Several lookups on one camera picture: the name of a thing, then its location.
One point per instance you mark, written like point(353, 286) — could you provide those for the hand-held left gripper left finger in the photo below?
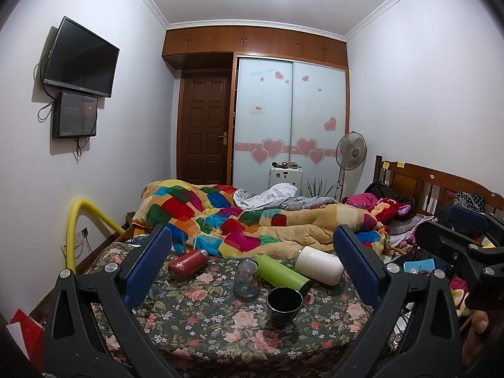
point(147, 269)

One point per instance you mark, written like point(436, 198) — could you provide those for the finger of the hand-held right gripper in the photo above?
point(435, 238)
point(468, 217)

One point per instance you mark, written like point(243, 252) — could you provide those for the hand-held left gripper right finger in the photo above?
point(356, 267)

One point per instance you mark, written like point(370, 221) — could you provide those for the clear glass cup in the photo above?
point(246, 281)

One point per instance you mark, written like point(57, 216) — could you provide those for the black cup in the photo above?
point(284, 307)

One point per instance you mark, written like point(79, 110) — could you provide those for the person's right hand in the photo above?
point(478, 330)

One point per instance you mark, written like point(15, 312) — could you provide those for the black polka dot bag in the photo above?
point(470, 201)

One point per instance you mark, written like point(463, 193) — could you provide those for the blue flat box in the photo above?
point(419, 266)

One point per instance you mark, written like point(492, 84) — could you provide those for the yellow plush toy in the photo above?
point(460, 303)

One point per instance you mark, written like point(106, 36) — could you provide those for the white thermos bottle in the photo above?
point(319, 264)

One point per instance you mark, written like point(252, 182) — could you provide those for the red thermos bottle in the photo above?
point(188, 264)

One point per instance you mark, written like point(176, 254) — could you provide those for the red plush toy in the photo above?
point(390, 208)

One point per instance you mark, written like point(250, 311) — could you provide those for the wooden bed headboard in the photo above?
point(421, 181)

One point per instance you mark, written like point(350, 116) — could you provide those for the pink clothing pile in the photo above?
point(360, 200)

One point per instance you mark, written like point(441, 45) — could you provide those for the black backpack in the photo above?
point(378, 189)

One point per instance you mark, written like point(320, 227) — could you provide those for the green bottle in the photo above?
point(281, 273)

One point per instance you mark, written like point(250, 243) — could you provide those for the yellow foam tube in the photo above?
point(75, 228)

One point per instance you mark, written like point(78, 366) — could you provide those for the floral bed sheet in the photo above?
point(212, 323)

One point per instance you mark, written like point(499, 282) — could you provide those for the dark dried branches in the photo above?
point(319, 188)

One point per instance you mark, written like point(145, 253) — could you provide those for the colourful patchwork blanket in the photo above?
point(244, 228)

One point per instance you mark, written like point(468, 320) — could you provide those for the grey checked cloth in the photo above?
point(267, 199)

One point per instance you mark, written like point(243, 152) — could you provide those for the white small cabinet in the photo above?
point(285, 179)

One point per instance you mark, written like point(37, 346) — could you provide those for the standing electric fan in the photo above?
point(351, 147)

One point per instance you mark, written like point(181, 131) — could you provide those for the red paper bag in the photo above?
point(29, 338)

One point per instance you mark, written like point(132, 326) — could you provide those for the frosted wardrobe sliding door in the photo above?
point(262, 118)
point(319, 118)

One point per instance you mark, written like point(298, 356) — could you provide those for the brown wooden door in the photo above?
point(205, 126)

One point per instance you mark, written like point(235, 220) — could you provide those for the small black monitor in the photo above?
point(75, 115)

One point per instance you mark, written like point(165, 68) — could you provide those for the wooden overhead cabinet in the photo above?
point(252, 41)

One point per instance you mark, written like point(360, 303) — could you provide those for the wall socket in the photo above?
point(84, 232)

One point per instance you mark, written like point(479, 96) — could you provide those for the black wall television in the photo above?
point(80, 59)

